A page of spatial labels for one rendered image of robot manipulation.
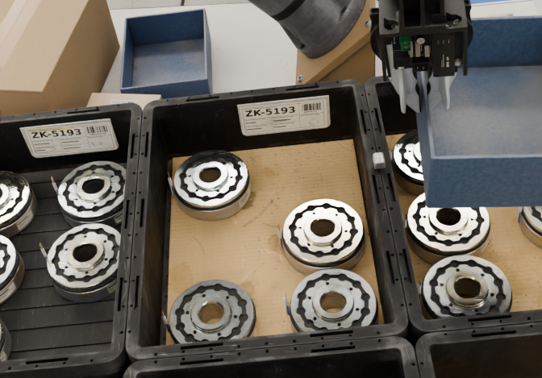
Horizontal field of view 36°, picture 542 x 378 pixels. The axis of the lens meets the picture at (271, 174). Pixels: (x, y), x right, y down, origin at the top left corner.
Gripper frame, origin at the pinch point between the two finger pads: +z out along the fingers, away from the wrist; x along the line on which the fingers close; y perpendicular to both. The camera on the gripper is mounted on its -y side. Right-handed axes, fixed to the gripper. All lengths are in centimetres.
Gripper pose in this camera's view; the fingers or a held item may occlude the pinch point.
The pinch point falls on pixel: (423, 95)
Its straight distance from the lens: 82.9
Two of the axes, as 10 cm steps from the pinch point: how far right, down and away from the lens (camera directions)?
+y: -0.7, 7.5, -6.6
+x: 9.8, -0.6, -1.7
